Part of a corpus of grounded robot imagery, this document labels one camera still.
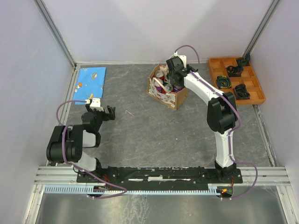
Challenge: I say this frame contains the light blue slotted cable duct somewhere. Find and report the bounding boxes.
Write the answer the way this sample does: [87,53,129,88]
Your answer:
[44,184,221,195]

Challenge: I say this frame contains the black rolled tie front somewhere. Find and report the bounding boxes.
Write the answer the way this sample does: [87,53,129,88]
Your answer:
[234,84,250,100]

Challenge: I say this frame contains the orange wooden divided tray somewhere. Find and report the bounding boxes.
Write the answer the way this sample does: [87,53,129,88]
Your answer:
[207,57,266,105]

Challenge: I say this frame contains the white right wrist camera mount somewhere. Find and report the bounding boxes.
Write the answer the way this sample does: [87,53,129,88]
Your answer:
[173,51,187,68]

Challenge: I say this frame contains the black rolled belt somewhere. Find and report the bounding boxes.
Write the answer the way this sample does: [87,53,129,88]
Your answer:
[226,66,243,77]

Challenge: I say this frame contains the blue patterned cloth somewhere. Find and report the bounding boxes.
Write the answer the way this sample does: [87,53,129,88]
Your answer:
[73,67,106,105]

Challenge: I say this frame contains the red Coke can front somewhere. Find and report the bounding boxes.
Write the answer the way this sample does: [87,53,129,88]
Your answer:
[162,84,174,94]

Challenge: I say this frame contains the purple fanta can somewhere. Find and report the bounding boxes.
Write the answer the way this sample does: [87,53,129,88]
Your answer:
[153,78,164,93]
[173,85,184,92]

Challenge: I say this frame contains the red coke can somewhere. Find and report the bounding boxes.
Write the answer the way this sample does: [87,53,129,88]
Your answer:
[154,70,164,80]
[162,84,174,94]

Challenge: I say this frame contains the aluminium frame rail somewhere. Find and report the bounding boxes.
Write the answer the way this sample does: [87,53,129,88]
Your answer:
[34,166,104,186]

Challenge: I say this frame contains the red Coke can back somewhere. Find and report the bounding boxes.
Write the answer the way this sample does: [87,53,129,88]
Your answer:
[154,70,164,80]

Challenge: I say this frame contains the burlap canvas tote bag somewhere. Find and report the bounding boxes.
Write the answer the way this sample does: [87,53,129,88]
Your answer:
[146,64,188,111]

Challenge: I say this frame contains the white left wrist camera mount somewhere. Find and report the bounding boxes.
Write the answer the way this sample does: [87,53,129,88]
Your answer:
[90,98,104,111]

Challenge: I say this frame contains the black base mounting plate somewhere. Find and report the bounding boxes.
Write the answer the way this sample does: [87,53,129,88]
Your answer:
[77,167,243,191]

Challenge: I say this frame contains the dark rolled tie corner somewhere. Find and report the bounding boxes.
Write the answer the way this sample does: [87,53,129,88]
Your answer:
[236,53,251,67]

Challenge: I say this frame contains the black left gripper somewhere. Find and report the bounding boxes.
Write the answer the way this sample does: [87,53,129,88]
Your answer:
[85,104,115,132]

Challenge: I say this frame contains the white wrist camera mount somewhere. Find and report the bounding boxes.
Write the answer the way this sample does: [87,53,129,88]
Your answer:
[173,51,187,68]
[90,98,104,111]

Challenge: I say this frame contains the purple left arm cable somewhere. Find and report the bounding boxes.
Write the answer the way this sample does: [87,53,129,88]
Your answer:
[57,99,128,200]

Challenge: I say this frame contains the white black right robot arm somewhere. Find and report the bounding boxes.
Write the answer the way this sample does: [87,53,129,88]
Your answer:
[166,56,240,182]

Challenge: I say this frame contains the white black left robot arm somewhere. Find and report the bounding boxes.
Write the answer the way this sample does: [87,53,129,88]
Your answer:
[46,105,115,182]

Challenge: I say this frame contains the blue yellow rolled tie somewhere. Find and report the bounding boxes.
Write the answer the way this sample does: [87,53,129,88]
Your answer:
[216,76,232,89]

